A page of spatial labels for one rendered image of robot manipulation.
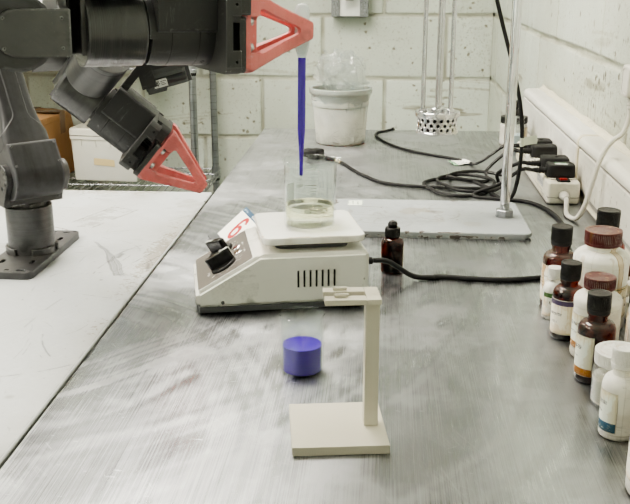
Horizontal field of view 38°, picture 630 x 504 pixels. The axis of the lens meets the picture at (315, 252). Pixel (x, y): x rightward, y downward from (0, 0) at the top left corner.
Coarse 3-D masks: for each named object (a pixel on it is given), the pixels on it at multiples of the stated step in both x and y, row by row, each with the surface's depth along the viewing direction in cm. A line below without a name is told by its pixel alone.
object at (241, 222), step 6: (240, 216) 136; (246, 216) 134; (234, 222) 136; (240, 222) 134; (246, 222) 133; (252, 222) 131; (228, 228) 136; (234, 228) 134; (240, 228) 132; (246, 228) 131; (228, 234) 134; (234, 234) 132
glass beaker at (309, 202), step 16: (288, 160) 109; (304, 160) 110; (320, 160) 110; (336, 160) 108; (288, 176) 106; (304, 176) 105; (320, 176) 105; (336, 176) 108; (288, 192) 107; (304, 192) 106; (320, 192) 106; (288, 208) 107; (304, 208) 106; (320, 208) 106; (288, 224) 108; (304, 224) 107; (320, 224) 107
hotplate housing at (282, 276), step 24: (264, 264) 105; (288, 264) 105; (312, 264) 106; (336, 264) 106; (360, 264) 106; (216, 288) 105; (240, 288) 105; (264, 288) 105; (288, 288) 106; (312, 288) 106; (216, 312) 106
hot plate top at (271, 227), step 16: (256, 224) 111; (272, 224) 110; (336, 224) 110; (352, 224) 110; (272, 240) 104; (288, 240) 105; (304, 240) 105; (320, 240) 105; (336, 240) 106; (352, 240) 106
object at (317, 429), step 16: (336, 288) 76; (352, 288) 77; (368, 288) 77; (336, 304) 74; (352, 304) 74; (368, 304) 74; (368, 320) 76; (368, 336) 76; (368, 352) 76; (368, 368) 77; (368, 384) 77; (368, 400) 78; (304, 416) 80; (320, 416) 80; (336, 416) 80; (352, 416) 80; (368, 416) 78; (304, 432) 77; (320, 432) 77; (336, 432) 77; (352, 432) 77; (368, 432) 77; (384, 432) 77; (304, 448) 75; (320, 448) 75; (336, 448) 75; (352, 448) 75; (368, 448) 75; (384, 448) 75
